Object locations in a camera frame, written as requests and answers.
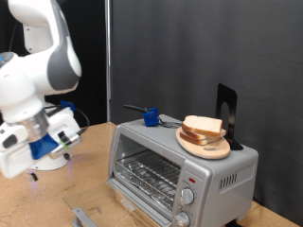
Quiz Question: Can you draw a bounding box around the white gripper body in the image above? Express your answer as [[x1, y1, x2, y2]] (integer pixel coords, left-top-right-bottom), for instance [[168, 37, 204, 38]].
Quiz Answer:
[[0, 112, 81, 180]]

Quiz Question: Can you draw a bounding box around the glass oven door with handle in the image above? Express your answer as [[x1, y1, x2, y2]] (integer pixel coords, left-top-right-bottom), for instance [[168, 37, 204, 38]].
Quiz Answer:
[[62, 180, 174, 227]]

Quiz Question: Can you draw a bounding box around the metal spatula with blue block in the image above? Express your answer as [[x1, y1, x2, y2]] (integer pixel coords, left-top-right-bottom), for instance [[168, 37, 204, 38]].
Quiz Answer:
[[122, 103, 184, 129]]

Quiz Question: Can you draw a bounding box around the silver toaster oven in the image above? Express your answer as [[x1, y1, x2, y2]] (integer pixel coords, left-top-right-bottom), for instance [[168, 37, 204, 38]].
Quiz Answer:
[[107, 113, 259, 227]]

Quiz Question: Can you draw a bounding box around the silver oven knob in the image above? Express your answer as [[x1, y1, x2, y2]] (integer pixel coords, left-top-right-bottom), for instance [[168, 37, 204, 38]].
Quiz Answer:
[[180, 187, 195, 206], [172, 211, 191, 227]]

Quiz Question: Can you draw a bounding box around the black curtain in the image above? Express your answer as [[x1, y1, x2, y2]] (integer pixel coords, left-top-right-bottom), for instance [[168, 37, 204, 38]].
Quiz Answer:
[[0, 0, 108, 127]]

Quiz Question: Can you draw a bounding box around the vertical metal pole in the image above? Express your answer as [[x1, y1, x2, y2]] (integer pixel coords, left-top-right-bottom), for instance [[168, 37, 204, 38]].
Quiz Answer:
[[104, 0, 113, 123]]

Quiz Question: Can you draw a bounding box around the oval wooden cutting board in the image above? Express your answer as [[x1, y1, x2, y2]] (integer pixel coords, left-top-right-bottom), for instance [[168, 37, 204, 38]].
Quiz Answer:
[[175, 126, 232, 160]]

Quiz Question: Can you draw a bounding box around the dark grey backdrop panel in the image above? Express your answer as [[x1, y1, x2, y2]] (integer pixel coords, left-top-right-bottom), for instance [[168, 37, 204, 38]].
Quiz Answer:
[[111, 0, 303, 226]]

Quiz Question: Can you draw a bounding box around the black metal bookend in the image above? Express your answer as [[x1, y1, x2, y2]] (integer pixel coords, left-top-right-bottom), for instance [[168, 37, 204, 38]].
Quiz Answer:
[[215, 82, 244, 151]]

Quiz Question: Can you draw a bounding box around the silver wrist camera blue mount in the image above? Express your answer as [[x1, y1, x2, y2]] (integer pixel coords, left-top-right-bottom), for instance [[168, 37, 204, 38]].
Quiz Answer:
[[28, 132, 83, 161]]

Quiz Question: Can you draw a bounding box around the wire oven rack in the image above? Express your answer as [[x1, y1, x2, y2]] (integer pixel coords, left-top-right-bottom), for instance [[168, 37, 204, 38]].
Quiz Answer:
[[115, 149, 182, 211]]

